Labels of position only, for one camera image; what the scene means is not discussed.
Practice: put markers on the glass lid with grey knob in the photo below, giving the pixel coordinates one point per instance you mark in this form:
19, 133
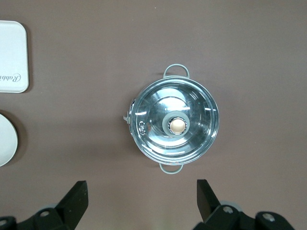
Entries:
176, 124

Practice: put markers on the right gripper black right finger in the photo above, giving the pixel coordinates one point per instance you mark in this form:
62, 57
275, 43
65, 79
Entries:
211, 210

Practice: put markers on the white round plate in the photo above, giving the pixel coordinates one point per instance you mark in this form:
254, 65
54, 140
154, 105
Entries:
7, 141

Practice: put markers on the white rectangular tray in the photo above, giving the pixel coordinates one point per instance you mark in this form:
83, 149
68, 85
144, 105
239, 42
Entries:
12, 55

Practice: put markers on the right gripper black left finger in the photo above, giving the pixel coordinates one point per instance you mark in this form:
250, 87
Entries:
72, 206

